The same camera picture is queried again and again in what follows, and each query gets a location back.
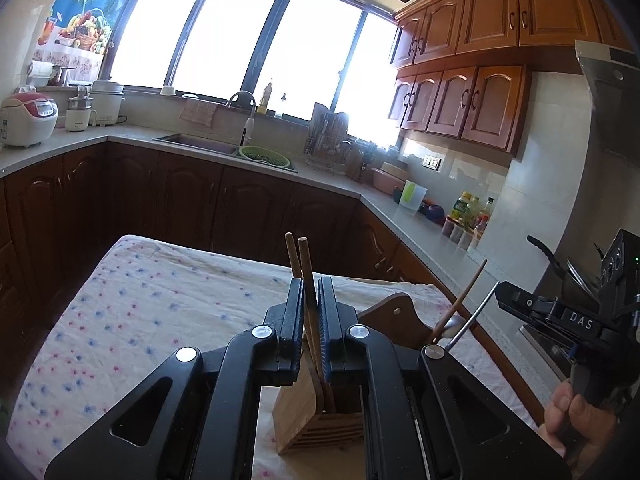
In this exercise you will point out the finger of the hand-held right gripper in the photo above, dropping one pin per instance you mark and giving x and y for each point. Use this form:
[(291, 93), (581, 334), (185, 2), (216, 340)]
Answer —
[(520, 302)]

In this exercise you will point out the large kitchen window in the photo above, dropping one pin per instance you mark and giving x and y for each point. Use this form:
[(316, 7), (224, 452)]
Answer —
[(225, 35)]

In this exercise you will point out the checked dishcloth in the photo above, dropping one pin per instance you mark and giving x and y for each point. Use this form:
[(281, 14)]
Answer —
[(197, 112)]

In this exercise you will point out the paper towel roll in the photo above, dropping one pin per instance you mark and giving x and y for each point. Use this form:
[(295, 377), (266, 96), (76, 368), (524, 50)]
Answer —
[(40, 72)]

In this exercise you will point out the light wooden chopstick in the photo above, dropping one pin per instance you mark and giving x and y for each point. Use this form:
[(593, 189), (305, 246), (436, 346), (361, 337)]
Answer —
[(291, 255), (465, 292), (306, 270)]

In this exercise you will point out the white electric cooker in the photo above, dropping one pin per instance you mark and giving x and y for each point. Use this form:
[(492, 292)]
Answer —
[(107, 102)]

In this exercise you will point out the chrome kitchen faucet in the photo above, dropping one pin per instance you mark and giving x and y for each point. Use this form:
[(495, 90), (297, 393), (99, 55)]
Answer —
[(248, 110)]

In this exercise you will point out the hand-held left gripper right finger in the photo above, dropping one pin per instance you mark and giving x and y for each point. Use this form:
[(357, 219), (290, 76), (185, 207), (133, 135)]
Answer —
[(325, 325)]

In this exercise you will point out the person's right hand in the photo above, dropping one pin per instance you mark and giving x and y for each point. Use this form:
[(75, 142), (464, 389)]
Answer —
[(575, 425)]

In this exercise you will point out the steel kitchen sink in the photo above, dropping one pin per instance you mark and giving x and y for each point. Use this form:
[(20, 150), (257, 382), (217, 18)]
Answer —
[(200, 142)]

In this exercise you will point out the wooden wall cabinets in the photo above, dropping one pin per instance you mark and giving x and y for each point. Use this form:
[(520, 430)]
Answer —
[(490, 15)]

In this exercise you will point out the wooden cutting board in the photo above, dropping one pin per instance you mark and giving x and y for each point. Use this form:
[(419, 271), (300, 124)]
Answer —
[(322, 115)]

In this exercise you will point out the black wok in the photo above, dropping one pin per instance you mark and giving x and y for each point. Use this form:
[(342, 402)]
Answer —
[(542, 252)]

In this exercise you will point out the green and white pitcher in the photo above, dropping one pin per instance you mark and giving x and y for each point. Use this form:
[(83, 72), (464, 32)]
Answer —
[(412, 199)]

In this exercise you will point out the white and red rice cooker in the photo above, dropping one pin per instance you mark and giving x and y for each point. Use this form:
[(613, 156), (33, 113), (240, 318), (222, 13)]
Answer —
[(25, 117)]

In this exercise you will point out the steel range hood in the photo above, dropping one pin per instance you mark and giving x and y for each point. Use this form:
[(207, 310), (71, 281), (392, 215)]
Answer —
[(610, 100)]

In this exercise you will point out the green plastic basin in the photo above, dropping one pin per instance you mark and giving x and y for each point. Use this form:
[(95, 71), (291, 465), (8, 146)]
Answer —
[(264, 156)]

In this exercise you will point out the white wall outlet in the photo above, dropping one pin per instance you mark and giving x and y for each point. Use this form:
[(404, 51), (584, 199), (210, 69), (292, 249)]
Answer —
[(431, 162)]

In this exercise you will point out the grey kitchen countertop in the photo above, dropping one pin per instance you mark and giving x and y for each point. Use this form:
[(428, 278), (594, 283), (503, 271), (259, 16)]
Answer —
[(75, 141)]

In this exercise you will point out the yellow dish soap bottle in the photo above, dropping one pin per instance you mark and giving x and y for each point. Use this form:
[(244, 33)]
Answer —
[(267, 96)]

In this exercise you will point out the white juicer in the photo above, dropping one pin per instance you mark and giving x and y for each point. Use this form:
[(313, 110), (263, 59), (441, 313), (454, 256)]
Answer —
[(80, 110)]

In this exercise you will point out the dark wooden base cabinets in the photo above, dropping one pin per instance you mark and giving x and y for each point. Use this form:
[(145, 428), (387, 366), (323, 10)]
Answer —
[(175, 200)]

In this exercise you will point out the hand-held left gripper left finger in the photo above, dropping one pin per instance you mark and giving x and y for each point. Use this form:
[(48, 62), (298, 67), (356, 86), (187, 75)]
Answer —
[(297, 320)]

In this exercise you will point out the row of spice jars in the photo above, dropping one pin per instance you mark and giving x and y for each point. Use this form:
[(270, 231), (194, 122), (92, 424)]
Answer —
[(460, 232)]

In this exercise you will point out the white bowl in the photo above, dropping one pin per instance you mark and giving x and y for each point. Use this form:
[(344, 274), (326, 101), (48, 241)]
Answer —
[(167, 91)]

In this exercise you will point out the wooden utensil holder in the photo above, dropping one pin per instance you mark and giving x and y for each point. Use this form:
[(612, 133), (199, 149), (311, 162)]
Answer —
[(310, 410)]

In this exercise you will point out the pink plastic containers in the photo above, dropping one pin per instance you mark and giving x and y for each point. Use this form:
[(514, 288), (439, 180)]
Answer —
[(389, 177)]

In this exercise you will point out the metal spoon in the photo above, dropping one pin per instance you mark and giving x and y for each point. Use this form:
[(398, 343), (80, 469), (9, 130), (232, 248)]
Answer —
[(452, 325)]

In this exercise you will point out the floral white tablecloth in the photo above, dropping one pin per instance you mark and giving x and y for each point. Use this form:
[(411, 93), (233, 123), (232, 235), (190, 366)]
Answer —
[(150, 310)]

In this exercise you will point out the metal chopstick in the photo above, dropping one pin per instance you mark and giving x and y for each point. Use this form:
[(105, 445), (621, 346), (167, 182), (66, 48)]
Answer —
[(477, 310)]

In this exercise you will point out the yellow cooking oil bottle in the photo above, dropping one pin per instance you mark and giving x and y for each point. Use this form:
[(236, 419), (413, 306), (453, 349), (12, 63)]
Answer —
[(462, 207)]

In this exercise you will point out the steel gas stove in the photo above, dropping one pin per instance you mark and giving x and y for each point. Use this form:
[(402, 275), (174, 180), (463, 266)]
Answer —
[(545, 347)]

